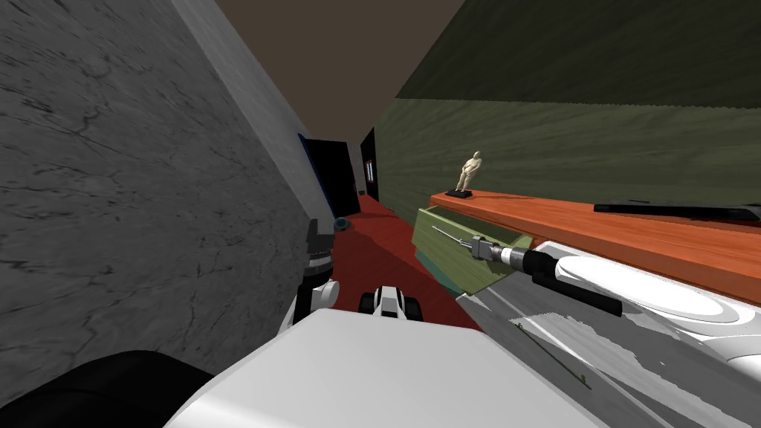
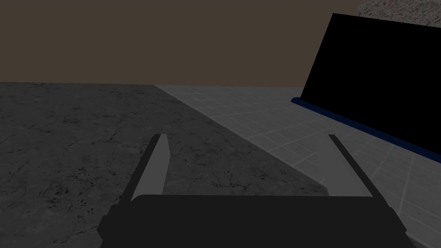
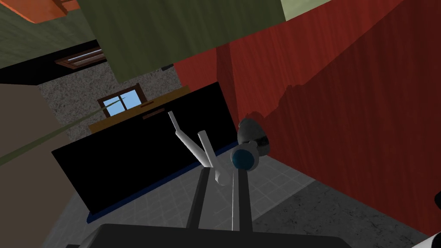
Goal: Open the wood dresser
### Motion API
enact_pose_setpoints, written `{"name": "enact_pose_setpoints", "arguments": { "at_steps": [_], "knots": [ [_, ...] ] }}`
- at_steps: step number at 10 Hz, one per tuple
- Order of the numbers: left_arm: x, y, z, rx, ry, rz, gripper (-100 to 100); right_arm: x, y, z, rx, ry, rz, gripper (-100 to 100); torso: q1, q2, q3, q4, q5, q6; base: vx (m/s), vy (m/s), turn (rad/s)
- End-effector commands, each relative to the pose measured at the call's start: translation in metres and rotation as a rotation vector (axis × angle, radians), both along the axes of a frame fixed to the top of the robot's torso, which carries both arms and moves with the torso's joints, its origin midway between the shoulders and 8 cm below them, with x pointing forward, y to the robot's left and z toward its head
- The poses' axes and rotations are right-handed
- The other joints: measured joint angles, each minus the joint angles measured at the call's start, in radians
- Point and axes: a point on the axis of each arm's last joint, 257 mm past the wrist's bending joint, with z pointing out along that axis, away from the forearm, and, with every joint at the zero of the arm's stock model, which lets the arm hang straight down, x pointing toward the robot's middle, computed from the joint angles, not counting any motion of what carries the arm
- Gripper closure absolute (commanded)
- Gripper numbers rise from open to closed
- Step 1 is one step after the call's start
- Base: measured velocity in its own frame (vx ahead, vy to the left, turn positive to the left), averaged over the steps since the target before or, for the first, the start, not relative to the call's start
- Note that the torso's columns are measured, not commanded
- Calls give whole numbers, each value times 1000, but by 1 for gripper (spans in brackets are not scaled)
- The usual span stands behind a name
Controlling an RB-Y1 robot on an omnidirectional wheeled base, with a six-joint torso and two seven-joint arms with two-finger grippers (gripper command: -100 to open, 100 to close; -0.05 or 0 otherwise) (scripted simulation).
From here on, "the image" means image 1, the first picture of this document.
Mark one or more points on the dark door with small window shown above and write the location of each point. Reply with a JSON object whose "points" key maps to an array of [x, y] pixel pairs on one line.
{"points": [[370, 169]]}

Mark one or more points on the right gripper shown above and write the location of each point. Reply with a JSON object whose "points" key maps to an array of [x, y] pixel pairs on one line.
{"points": [[487, 249]]}

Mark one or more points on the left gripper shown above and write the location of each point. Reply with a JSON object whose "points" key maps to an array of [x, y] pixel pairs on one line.
{"points": [[319, 239]]}

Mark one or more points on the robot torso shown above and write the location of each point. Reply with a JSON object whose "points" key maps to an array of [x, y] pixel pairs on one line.
{"points": [[368, 374]]}

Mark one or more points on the black door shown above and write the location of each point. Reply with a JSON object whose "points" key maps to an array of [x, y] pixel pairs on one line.
{"points": [[339, 178]]}

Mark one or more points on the green drawer front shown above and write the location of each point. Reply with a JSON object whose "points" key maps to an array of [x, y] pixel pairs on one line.
{"points": [[458, 261]]}

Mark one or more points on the beige human figurine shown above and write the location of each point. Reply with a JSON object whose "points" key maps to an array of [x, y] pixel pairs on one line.
{"points": [[469, 172]]}

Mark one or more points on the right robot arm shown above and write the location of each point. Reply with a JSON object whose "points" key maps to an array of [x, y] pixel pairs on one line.
{"points": [[624, 285]]}

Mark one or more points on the small teal round object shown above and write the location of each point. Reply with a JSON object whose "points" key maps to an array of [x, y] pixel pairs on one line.
{"points": [[341, 224]]}

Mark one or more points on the flat black object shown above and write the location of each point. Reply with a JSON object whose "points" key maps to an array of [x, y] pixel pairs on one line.
{"points": [[678, 210]]}

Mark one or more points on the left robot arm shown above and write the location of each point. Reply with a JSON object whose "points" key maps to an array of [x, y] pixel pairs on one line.
{"points": [[107, 392]]}

